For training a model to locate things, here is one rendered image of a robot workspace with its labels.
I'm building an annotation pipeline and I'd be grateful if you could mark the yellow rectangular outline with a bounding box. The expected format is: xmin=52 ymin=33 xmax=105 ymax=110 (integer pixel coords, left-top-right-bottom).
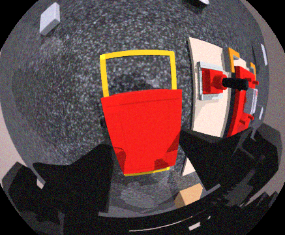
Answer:
xmin=100 ymin=50 xmax=177 ymax=176

